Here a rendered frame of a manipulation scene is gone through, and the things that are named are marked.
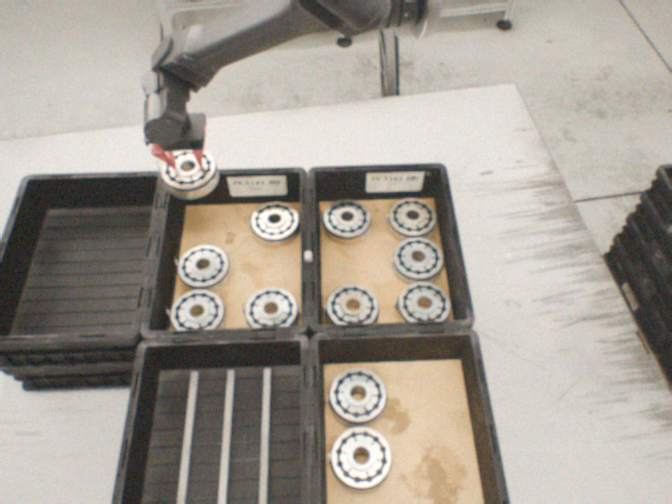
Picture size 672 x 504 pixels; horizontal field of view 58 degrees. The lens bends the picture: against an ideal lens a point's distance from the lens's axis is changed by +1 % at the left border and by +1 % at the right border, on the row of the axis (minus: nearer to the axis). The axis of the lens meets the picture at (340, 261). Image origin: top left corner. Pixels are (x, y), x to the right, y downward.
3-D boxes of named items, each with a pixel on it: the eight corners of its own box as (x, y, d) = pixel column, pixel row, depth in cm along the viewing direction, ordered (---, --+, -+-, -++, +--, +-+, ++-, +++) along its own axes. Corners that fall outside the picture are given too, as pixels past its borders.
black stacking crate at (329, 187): (310, 202, 139) (308, 168, 130) (438, 198, 140) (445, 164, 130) (312, 360, 117) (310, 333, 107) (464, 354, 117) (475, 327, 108)
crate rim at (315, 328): (307, 173, 131) (307, 166, 129) (444, 169, 132) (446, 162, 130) (309, 338, 109) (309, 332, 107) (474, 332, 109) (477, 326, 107)
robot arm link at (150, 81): (174, 59, 98) (138, 63, 97) (175, 87, 94) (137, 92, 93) (184, 93, 103) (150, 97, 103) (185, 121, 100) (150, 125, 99)
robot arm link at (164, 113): (217, 59, 98) (169, 30, 92) (221, 107, 91) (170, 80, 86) (178, 106, 104) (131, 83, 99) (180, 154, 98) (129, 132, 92)
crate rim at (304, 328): (169, 177, 130) (166, 170, 129) (307, 173, 131) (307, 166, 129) (142, 344, 108) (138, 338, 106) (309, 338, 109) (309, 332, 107)
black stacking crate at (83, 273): (46, 210, 138) (24, 176, 128) (178, 206, 138) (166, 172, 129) (-3, 372, 115) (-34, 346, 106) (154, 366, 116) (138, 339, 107)
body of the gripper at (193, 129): (205, 146, 105) (195, 113, 99) (146, 149, 105) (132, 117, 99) (207, 120, 109) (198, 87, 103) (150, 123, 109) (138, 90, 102)
